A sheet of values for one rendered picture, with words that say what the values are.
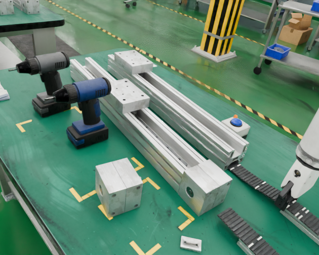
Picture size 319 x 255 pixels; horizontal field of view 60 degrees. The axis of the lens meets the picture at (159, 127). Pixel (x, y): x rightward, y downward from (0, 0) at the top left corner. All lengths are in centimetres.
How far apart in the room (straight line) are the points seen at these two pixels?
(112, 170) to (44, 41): 169
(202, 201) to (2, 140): 65
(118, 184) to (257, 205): 42
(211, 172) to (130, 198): 23
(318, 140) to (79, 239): 60
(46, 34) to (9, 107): 119
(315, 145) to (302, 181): 10
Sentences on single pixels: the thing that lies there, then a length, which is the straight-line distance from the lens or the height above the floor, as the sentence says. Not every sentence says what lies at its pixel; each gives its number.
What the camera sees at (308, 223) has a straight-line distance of 87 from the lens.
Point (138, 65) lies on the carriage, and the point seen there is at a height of 90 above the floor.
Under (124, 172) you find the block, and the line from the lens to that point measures 73.
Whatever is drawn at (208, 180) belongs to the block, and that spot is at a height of 87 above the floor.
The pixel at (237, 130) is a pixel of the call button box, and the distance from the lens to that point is 104.
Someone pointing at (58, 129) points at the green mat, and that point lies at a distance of 103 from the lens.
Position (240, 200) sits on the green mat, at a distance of 88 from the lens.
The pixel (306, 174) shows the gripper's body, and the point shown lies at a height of 96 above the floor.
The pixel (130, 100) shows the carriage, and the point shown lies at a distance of 96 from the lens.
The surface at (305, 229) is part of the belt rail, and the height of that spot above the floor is 79.
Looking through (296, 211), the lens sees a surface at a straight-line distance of 88.
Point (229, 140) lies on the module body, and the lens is 97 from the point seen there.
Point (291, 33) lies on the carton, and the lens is 584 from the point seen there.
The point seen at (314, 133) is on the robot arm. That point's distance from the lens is 73.
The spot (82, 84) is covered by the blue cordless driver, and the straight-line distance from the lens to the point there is 85.
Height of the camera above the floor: 139
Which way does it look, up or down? 35 degrees down
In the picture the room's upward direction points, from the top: 9 degrees clockwise
